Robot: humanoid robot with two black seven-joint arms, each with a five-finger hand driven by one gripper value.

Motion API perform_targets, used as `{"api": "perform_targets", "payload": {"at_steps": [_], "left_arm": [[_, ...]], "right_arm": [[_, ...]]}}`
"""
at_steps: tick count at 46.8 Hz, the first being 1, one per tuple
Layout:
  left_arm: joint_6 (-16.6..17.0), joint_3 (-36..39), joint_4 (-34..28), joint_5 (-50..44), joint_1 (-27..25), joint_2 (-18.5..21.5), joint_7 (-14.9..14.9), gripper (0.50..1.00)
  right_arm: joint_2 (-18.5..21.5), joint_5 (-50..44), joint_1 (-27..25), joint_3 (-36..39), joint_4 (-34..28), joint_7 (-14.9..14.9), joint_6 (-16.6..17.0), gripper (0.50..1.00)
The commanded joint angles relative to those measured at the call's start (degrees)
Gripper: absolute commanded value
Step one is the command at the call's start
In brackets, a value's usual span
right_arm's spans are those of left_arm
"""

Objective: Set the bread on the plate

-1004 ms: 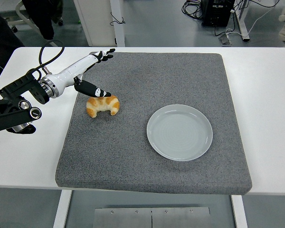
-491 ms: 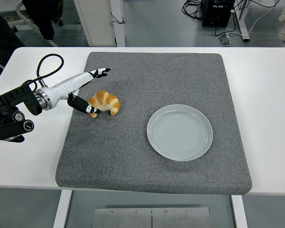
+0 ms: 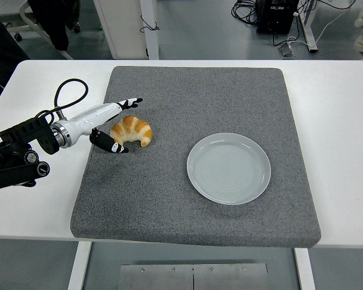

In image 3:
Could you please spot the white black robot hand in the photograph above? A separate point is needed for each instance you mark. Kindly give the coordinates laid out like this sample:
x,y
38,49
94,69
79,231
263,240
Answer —
x,y
87,121

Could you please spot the golden croissant bread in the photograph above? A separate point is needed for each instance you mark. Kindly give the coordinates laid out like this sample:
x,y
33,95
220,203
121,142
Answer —
x,y
133,127

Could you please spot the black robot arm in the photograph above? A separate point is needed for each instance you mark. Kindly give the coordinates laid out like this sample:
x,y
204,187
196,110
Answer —
x,y
24,130

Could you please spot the light grey round plate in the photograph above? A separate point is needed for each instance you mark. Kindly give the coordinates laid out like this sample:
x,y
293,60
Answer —
x,y
229,169

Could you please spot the grey speckled mat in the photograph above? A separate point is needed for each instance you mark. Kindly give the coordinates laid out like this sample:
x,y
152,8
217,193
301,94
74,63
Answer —
x,y
175,105

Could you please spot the person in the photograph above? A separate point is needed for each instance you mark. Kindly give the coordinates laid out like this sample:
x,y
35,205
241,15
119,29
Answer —
x,y
56,24

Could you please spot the white office chair base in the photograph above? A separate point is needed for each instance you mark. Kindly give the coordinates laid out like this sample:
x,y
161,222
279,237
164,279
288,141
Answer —
x,y
25,12

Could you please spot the white table leg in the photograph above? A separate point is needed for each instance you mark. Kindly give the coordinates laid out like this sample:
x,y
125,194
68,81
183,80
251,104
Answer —
x,y
78,266
305,269

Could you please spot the clear plastic holder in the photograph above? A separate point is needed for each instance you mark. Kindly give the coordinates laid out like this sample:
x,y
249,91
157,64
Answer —
x,y
287,50

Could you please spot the black computer box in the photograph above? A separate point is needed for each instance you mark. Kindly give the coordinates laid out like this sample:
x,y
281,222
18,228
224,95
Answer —
x,y
275,16

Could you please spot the white desk leg with foot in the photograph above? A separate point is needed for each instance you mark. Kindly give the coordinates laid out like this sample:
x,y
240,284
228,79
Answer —
x,y
309,27

